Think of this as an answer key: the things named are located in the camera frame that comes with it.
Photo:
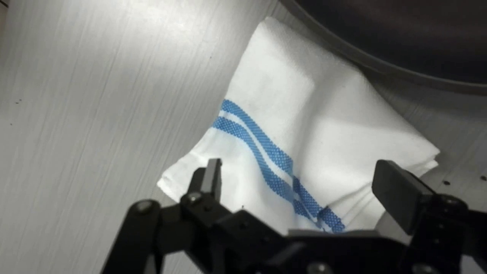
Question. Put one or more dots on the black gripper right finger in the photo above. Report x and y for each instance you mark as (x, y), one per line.
(403, 196)

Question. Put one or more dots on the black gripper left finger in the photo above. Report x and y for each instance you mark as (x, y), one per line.
(213, 178)

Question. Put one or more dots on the white blue-striped tea towel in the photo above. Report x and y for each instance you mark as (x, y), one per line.
(313, 127)

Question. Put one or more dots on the black frying pan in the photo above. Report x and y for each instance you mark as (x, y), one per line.
(404, 31)

